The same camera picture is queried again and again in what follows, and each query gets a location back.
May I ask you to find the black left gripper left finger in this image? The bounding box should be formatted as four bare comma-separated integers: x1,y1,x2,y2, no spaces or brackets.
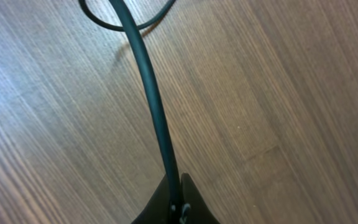
132,176,170,224

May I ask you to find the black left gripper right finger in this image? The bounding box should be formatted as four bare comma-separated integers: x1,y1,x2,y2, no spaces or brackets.
180,173,219,224

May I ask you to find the black USB cable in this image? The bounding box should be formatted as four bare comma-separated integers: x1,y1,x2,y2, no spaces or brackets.
78,0,181,212

